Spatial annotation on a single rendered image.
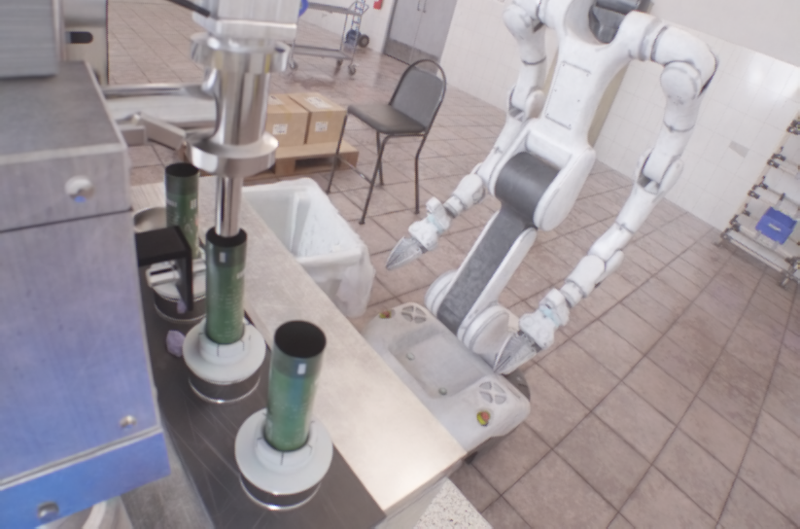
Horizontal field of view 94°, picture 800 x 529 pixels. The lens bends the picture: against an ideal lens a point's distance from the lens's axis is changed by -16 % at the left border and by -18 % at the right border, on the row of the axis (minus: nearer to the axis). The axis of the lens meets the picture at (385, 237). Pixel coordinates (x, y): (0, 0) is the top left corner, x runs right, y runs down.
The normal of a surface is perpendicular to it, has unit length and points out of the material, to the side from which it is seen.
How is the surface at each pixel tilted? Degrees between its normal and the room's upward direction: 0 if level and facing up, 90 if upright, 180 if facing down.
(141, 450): 90
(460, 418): 33
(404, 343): 74
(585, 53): 96
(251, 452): 0
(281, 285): 0
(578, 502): 0
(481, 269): 70
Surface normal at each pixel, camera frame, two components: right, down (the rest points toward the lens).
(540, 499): 0.22, -0.82
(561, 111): -0.79, 0.26
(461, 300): -0.65, -0.11
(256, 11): 0.61, 0.53
